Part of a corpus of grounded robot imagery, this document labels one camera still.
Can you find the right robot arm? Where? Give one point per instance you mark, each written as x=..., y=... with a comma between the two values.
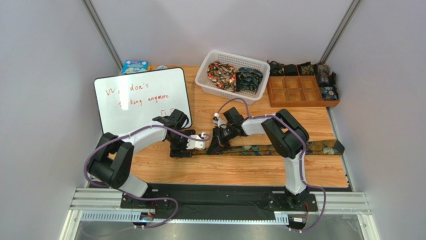
x=287, y=136

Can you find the rolled black tie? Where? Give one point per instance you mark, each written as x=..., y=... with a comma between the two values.
x=291, y=70

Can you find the aluminium frame rail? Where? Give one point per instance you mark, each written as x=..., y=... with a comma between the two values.
x=101, y=204

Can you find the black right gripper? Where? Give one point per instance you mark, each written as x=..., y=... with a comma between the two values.
x=219, y=138

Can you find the rolled blue patterned tie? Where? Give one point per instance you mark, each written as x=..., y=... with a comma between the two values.
x=329, y=93

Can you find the white plastic basket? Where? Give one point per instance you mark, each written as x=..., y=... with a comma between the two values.
x=237, y=61

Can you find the red floral tie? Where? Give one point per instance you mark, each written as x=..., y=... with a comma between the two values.
x=223, y=75

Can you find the wooden compartment tray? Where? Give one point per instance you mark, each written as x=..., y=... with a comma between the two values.
x=296, y=91

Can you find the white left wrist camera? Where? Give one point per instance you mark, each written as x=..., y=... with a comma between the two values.
x=196, y=142

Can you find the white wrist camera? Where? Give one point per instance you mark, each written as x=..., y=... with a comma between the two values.
x=196, y=142
x=218, y=121

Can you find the rolled dark grey tie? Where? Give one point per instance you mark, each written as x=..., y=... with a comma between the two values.
x=323, y=80

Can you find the blue red box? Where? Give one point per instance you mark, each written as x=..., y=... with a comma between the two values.
x=134, y=66

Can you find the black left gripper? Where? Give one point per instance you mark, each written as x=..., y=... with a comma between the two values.
x=179, y=145

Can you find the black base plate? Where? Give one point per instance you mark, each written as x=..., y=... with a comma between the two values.
x=218, y=202

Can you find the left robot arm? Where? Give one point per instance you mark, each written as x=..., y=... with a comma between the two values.
x=112, y=158

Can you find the rolled green patterned tie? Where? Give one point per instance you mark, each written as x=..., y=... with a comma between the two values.
x=306, y=69

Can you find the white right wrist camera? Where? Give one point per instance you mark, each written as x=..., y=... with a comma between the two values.
x=218, y=121

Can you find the blue brown floral tie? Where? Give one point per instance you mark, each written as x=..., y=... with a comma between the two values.
x=319, y=147

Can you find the rolled grey patterned tie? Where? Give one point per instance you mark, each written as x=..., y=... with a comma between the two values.
x=321, y=68

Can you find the dark blue patterned tie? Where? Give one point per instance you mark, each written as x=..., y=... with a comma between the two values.
x=248, y=79

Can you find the white whiteboard black frame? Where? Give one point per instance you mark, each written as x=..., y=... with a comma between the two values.
x=129, y=102

